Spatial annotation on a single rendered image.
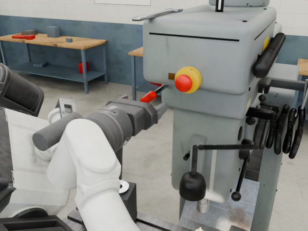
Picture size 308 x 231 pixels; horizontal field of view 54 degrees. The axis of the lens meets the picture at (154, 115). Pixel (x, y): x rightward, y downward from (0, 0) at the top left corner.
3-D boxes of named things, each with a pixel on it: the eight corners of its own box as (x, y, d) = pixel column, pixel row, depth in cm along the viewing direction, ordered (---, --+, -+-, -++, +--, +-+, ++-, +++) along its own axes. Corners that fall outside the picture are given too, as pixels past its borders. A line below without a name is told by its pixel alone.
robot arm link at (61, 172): (129, 132, 56) (92, 163, 46) (107, 167, 62) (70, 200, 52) (84, 94, 57) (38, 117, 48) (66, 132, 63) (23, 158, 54)
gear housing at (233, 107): (244, 123, 79) (249, 86, 75) (159, 107, 89) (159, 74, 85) (262, 85, 107) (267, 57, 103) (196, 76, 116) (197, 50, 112)
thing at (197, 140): (199, 201, 95) (203, 142, 86) (186, 197, 96) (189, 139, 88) (202, 194, 98) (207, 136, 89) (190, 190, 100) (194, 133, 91)
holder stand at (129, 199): (129, 235, 131) (127, 197, 123) (82, 225, 136) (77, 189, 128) (137, 216, 142) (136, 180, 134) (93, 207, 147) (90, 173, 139)
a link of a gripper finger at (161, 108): (163, 112, 72) (152, 122, 67) (164, 99, 71) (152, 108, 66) (170, 112, 72) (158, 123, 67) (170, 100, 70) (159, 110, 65)
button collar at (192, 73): (198, 95, 69) (200, 69, 67) (173, 91, 72) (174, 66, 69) (200, 92, 71) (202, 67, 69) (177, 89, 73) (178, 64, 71)
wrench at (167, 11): (144, 21, 64) (144, 17, 64) (127, 20, 65) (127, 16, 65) (183, 11, 84) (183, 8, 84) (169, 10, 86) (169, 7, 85)
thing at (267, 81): (265, 103, 88) (267, 90, 86) (250, 101, 89) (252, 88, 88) (270, 90, 98) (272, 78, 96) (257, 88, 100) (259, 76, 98)
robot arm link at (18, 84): (-31, 111, 78) (11, 87, 75) (-32, 83, 82) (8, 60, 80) (4, 125, 88) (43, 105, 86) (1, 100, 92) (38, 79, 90)
